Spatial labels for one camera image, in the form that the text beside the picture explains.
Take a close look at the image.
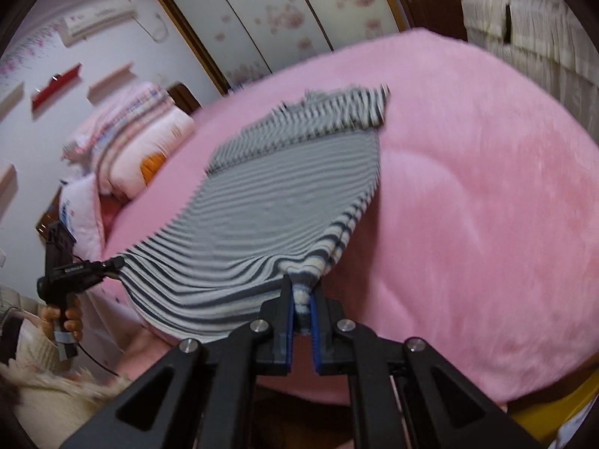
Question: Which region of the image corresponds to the pink fleece bed blanket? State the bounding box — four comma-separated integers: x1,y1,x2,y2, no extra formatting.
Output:
100,28,599,405

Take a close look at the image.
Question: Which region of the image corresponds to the cream lace furniture cover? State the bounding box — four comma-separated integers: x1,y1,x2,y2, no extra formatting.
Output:
461,0,599,141

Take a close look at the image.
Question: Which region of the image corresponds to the pink wall shelf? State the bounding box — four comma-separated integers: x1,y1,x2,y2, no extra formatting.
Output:
87,62,134,101

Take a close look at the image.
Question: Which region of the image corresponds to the striped long-sleeve shirt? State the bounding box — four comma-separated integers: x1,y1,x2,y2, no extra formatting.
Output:
115,83,391,342

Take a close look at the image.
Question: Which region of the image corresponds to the white air conditioner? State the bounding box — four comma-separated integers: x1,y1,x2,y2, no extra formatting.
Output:
63,0,139,46

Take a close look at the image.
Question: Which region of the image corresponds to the person's cream fuzzy sweater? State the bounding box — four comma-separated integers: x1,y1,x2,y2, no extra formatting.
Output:
0,360,134,449

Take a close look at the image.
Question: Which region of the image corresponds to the red wall shelf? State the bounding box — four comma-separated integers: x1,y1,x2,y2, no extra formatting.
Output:
31,64,81,110

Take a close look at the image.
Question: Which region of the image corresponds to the person's left forearm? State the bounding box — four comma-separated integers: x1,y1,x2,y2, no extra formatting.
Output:
0,319,64,377

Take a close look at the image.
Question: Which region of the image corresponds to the black cable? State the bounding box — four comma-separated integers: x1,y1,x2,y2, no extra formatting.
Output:
74,340,121,378

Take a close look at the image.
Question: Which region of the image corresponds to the brown wooden headboard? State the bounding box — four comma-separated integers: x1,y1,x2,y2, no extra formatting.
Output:
167,83,202,114

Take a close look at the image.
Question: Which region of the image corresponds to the white wall cord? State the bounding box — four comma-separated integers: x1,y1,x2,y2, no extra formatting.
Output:
152,12,170,44

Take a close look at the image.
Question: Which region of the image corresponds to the yellow wooden drawer cabinet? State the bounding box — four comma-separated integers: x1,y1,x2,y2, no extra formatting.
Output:
508,374,599,449

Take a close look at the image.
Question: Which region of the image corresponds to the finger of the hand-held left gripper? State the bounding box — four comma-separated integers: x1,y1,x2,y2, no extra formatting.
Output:
96,255,126,281

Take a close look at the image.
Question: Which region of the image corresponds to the purple flower wall decal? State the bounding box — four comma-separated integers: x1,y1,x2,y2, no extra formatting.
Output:
0,23,64,80

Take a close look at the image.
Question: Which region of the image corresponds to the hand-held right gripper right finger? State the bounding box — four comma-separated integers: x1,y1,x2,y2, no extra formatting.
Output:
309,285,544,449

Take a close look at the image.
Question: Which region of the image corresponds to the floral sliding-door wardrobe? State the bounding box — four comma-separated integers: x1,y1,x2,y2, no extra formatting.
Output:
154,0,408,97

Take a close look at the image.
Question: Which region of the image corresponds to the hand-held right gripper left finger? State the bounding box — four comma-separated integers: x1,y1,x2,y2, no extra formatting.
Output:
61,274,295,449

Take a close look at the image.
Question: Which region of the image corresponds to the pink cartoon pillow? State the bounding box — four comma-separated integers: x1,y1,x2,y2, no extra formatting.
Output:
58,175,106,263

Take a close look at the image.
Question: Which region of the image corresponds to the person's left hand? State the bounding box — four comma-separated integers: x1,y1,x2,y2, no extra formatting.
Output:
43,304,85,340

